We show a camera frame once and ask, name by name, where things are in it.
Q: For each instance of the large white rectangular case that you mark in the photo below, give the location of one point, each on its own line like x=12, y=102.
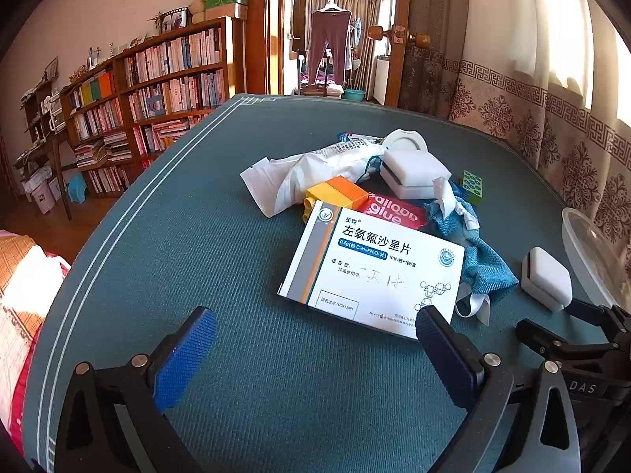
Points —
x=414, y=165

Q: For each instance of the cream round object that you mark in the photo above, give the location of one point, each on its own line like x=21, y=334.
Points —
x=197, y=7

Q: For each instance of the green dotted block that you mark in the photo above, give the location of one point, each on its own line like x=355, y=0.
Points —
x=473, y=185

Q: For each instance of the wooden door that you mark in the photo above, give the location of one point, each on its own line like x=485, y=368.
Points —
x=402, y=10

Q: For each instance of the clear plastic container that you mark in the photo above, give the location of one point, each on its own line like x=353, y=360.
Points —
x=591, y=246

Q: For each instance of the white plate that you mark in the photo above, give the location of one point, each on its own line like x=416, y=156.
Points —
x=404, y=140

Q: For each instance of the green cardboard box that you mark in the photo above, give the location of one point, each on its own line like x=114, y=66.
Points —
x=224, y=2

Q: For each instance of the blue plastic stool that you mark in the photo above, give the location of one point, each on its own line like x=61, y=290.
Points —
x=78, y=189

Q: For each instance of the blue cloth with white ribbon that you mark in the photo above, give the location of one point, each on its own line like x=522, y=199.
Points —
x=473, y=251

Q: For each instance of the small white case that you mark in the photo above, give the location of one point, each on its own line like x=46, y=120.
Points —
x=547, y=271

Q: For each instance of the wooden bookcase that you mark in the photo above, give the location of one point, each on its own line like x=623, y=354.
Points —
x=235, y=59

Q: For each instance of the mauve hanging pants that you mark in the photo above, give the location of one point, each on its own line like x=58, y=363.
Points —
x=318, y=44

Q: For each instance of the dark wooden shelf unit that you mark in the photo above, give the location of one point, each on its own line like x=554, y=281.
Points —
x=55, y=145

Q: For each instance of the printed blanket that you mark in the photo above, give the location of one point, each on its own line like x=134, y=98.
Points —
x=19, y=295

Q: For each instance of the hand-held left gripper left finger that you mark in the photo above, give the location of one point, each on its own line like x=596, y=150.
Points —
x=190, y=354

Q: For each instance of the white and blue medicine box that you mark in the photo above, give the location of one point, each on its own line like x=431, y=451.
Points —
x=355, y=266

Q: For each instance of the rows of books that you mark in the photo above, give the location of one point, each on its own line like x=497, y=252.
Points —
x=172, y=54

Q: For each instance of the balcony window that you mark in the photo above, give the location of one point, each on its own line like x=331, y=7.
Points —
x=389, y=10

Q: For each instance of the picture frame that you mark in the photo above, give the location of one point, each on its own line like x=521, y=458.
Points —
x=175, y=20

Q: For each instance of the white plastic bag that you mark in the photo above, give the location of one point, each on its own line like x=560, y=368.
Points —
x=296, y=172

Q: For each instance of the orange and yellow toy block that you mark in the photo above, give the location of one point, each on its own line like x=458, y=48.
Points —
x=340, y=192

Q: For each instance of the patterned cream curtain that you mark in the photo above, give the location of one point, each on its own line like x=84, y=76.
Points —
x=517, y=108

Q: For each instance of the wooden door knob set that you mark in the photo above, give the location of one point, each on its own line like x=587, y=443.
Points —
x=424, y=38

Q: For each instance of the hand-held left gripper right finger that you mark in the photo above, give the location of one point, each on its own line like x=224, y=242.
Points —
x=446, y=359

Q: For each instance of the wooden door frame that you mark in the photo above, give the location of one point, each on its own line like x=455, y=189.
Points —
x=259, y=34

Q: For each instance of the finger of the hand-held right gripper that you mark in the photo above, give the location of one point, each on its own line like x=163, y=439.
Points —
x=591, y=313
x=542, y=337

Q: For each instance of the red glue packet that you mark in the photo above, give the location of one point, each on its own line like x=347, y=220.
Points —
x=394, y=209

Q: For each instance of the dark wooden chair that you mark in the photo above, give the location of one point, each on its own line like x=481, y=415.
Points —
x=299, y=74

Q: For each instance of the teal basin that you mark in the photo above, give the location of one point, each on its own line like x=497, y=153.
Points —
x=354, y=95

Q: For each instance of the beige cardboard box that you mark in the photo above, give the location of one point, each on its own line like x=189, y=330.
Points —
x=224, y=12

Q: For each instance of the white storage bin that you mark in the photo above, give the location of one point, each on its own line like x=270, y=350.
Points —
x=42, y=197

